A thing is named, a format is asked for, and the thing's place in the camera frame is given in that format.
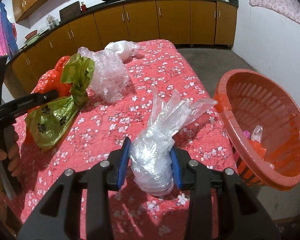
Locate olive paw print bag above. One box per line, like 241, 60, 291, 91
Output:
25, 54, 95, 151

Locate orange plastic bag back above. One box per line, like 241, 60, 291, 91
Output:
25, 56, 73, 151

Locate orange plastic bag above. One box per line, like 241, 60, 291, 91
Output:
249, 140, 267, 160
25, 56, 73, 151

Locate magenta plastic bag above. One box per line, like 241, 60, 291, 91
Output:
243, 130, 251, 139

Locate large bubble wrap sheet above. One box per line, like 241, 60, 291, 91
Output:
78, 47, 129, 103

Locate orange plastic bag front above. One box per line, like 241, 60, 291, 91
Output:
249, 140, 267, 160

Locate white plastic bag long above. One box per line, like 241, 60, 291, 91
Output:
105, 40, 140, 62

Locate person left hand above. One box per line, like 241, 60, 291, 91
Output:
0, 126, 22, 224

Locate red floral tablecloth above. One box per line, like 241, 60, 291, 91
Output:
5, 39, 239, 240

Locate red plastic basket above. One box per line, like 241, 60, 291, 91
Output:
214, 69, 300, 191

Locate magenta blue hanging cloth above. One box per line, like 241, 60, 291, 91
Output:
0, 2, 19, 60

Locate stacked basins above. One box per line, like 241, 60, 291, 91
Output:
24, 30, 40, 46

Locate glass jar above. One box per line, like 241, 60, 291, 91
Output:
46, 15, 59, 29

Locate lower wooden cabinets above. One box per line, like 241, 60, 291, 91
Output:
4, 0, 238, 98

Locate dark cutting board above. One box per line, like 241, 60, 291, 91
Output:
59, 1, 81, 23

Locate red bottle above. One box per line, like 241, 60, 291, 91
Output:
81, 2, 87, 12

